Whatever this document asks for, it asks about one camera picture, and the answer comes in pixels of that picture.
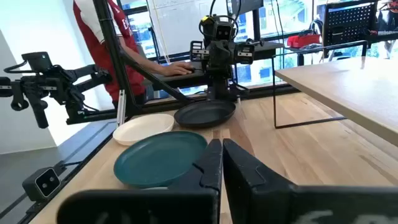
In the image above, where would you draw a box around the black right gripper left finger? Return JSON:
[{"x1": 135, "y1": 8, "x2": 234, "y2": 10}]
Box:
[{"x1": 57, "y1": 138, "x2": 223, "y2": 224}]

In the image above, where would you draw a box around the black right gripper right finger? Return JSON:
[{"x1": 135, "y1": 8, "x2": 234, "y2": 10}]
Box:
[{"x1": 223, "y1": 138, "x2": 398, "y2": 224}]

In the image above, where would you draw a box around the black bowl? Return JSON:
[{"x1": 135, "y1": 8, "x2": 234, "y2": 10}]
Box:
[{"x1": 174, "y1": 99, "x2": 237, "y2": 129}]

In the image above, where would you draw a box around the dark teal bowl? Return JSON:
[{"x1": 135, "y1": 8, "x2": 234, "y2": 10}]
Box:
[{"x1": 113, "y1": 130, "x2": 208, "y2": 189}]

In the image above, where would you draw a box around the white plate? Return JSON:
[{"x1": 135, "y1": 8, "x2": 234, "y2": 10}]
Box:
[{"x1": 112, "y1": 113, "x2": 175, "y2": 147}]

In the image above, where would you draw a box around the black desk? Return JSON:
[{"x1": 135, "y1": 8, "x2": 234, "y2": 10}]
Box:
[{"x1": 142, "y1": 41, "x2": 284, "y2": 91}]

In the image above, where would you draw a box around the person's hand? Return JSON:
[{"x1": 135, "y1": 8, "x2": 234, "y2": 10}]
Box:
[{"x1": 161, "y1": 61, "x2": 195, "y2": 77}]

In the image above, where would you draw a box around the black monitor on stand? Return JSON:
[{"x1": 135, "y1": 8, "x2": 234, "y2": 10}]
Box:
[{"x1": 229, "y1": 0, "x2": 265, "y2": 43}]

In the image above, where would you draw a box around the red bin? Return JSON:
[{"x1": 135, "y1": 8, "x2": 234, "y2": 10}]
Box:
[{"x1": 286, "y1": 33, "x2": 321, "y2": 49}]

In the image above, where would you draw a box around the person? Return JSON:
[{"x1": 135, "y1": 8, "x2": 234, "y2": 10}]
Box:
[{"x1": 73, "y1": 0, "x2": 195, "y2": 106}]

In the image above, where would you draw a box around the black pegboard panel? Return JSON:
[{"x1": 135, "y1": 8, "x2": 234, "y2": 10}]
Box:
[{"x1": 322, "y1": 1, "x2": 379, "y2": 59}]

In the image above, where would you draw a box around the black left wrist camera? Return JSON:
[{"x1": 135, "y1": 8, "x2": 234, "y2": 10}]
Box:
[{"x1": 214, "y1": 23, "x2": 234, "y2": 41}]

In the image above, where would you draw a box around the black metal rig frame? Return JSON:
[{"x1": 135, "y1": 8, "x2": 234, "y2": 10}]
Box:
[{"x1": 92, "y1": 0, "x2": 194, "y2": 119}]

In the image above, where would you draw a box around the white bracket strip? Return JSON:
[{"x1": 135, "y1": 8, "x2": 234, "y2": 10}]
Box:
[{"x1": 117, "y1": 89, "x2": 127, "y2": 126}]

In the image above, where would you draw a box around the wooden shelf with black frame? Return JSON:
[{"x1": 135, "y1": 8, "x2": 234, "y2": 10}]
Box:
[{"x1": 271, "y1": 39, "x2": 398, "y2": 147}]

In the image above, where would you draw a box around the black camera cable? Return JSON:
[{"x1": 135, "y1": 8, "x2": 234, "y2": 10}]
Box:
[{"x1": 57, "y1": 160, "x2": 84, "y2": 171}]

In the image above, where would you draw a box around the table-level camera box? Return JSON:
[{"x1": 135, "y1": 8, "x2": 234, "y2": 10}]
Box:
[{"x1": 22, "y1": 167, "x2": 62, "y2": 202}]

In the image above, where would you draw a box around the black teleoperation arm with handle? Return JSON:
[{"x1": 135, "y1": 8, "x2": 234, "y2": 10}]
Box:
[{"x1": 0, "y1": 51, "x2": 113, "y2": 130}]

